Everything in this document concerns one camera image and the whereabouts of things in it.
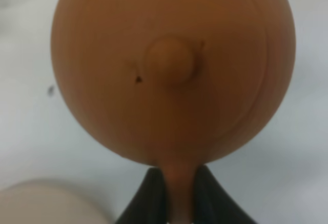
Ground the brown clay teapot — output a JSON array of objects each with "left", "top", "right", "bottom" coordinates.
[{"left": 51, "top": 0, "right": 296, "bottom": 223}]

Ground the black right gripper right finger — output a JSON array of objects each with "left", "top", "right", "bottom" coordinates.
[{"left": 193, "top": 166, "right": 256, "bottom": 224}]

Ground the beige teapot saucer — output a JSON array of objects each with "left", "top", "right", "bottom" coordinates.
[{"left": 1, "top": 180, "right": 113, "bottom": 223}]

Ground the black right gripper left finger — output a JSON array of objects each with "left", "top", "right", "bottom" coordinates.
[{"left": 115, "top": 168, "right": 167, "bottom": 224}]

